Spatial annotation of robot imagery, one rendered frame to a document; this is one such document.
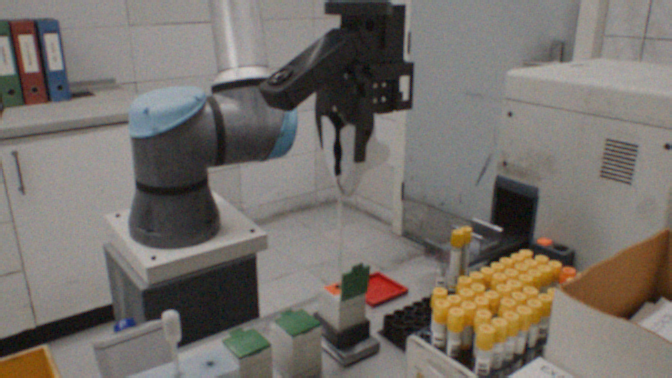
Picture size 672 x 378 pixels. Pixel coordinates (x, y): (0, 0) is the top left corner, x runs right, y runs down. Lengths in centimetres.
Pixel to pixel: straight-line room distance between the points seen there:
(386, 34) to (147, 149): 42
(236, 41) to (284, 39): 227
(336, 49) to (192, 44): 241
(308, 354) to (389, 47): 35
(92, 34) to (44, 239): 100
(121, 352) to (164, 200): 33
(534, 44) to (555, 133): 154
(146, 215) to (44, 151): 128
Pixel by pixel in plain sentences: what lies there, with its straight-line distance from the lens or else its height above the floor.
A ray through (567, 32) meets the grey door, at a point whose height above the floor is 114.
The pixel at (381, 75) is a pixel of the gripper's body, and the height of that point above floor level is 121.
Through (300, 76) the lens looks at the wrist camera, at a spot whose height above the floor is 121.
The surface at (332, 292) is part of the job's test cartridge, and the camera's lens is 68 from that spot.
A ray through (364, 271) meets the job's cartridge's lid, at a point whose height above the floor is 98.
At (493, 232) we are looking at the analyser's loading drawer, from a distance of 90.
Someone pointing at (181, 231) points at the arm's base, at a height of 94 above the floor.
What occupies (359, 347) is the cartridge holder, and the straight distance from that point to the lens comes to 70.
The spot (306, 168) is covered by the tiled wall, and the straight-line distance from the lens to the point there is 343.
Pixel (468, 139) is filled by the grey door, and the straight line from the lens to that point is 266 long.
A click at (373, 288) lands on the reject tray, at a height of 88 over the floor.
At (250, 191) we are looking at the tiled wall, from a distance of 325.
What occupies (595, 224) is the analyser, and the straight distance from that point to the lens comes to 89.
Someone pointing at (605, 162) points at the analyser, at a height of 107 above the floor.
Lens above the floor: 129
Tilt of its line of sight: 20 degrees down
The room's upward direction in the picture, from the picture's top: straight up
